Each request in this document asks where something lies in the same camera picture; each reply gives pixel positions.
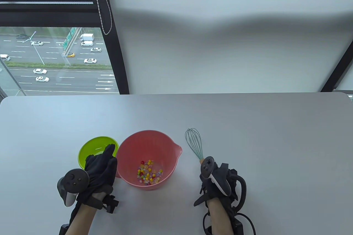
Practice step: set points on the person's left hand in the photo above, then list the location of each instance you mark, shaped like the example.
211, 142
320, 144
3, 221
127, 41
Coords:
102, 171

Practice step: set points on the person's right hand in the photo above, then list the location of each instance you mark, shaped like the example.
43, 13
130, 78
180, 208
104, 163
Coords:
218, 188

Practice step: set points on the green plastic bowl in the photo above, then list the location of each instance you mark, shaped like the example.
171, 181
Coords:
91, 149

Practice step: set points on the pink salad bowl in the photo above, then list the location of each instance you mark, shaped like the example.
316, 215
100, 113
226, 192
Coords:
138, 146

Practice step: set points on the pile of colourful plastic decorations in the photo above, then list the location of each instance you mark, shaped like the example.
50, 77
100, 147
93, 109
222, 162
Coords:
149, 172

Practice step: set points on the person's left forearm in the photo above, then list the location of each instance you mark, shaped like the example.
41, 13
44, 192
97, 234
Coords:
80, 218

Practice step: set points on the person's right forearm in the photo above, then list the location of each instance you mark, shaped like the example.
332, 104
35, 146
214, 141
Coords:
219, 217

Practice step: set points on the black right hand controller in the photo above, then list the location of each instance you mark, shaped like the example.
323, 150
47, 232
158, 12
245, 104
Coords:
215, 178

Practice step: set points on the black hand controller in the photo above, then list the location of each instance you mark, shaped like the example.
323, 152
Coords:
72, 181
215, 178

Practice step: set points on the black left hand controller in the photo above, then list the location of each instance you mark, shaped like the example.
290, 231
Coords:
72, 181

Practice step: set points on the white roller blind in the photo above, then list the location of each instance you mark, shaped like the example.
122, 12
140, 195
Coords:
220, 53

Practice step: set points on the green road sign gantry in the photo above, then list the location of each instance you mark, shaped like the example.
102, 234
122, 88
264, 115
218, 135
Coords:
69, 38

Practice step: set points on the grey street lamp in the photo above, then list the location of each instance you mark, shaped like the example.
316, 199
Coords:
35, 49

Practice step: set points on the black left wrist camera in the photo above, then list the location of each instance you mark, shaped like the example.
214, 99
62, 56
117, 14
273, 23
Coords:
63, 229

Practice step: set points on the black window frame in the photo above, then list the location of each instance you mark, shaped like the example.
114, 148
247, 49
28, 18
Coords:
336, 72
110, 39

